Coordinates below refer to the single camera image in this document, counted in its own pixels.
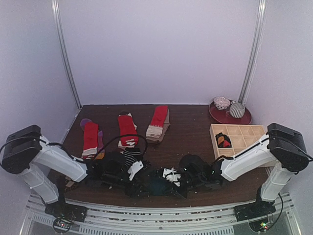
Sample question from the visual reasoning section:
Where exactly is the dark green christmas sock pair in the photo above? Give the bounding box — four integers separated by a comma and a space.
147, 175, 172, 196

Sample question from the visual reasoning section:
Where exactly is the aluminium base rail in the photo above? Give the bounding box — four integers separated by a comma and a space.
19, 193, 304, 235

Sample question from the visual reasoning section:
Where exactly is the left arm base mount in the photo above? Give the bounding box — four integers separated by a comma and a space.
45, 202, 88, 234

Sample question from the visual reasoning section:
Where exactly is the black cable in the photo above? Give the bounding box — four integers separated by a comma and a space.
85, 134, 149, 165
265, 146, 313, 225

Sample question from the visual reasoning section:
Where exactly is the left aluminium frame post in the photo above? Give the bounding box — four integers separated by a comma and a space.
51, 0, 82, 110

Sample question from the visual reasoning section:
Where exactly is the right aluminium frame post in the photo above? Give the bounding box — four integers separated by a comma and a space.
238, 0, 268, 105

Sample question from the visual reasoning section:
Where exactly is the grey striped cup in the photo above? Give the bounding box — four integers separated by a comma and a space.
229, 102, 246, 118

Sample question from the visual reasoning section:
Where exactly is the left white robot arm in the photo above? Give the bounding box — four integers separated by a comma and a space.
0, 125, 150, 217

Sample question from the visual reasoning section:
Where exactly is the left black cable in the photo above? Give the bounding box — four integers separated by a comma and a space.
85, 134, 149, 165

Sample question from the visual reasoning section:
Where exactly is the red purple sock pair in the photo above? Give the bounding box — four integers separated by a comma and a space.
80, 118, 105, 160

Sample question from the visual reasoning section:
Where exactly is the red round plate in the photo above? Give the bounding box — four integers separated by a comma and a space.
208, 102, 252, 125

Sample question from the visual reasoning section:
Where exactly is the right black cable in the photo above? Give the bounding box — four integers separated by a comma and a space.
265, 146, 313, 225

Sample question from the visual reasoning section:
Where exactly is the black white striped sock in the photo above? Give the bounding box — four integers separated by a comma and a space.
122, 147, 143, 168

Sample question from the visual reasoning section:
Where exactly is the red white patterned sock pair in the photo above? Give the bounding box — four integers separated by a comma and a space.
118, 112, 138, 149

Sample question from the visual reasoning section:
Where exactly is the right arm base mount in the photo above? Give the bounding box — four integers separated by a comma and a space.
234, 201, 276, 233

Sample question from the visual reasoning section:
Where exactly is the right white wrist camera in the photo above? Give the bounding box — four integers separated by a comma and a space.
162, 168, 181, 187

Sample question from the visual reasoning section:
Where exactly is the aluminium frame post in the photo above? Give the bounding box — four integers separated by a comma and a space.
238, 0, 268, 105
51, 0, 82, 110

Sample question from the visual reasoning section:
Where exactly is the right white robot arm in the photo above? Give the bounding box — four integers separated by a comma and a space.
162, 123, 313, 216

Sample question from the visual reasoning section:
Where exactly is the black red yellow argyle sock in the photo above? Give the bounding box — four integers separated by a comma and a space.
215, 132, 232, 148

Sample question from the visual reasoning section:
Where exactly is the red beige sock pair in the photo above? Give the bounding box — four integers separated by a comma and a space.
146, 105, 170, 143

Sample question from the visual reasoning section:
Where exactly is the white dotted bowl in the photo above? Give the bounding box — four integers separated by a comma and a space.
214, 96, 231, 111

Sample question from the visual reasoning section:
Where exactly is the wooden compartment tray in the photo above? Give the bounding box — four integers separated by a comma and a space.
210, 124, 266, 159

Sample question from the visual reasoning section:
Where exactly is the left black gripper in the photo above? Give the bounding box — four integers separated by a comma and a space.
103, 172, 153, 200

